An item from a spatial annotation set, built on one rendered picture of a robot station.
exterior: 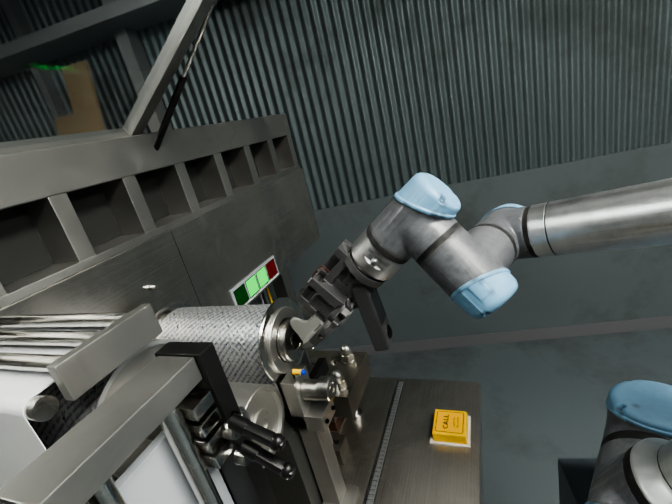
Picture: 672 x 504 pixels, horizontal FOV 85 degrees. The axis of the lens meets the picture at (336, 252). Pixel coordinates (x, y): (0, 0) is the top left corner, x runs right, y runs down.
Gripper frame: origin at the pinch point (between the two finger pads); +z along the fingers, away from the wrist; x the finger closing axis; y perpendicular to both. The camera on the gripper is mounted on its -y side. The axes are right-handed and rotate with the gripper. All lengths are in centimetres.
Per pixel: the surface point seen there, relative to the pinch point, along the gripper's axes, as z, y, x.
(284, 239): 28, 24, -61
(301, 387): 3.4, -3.4, 5.7
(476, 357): 67, -105, -157
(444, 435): 6.0, -35.7, -11.4
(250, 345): 2.3, 7.7, 6.7
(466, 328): 62, -91, -169
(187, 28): -24, 54, -16
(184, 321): 12.5, 20.0, 3.7
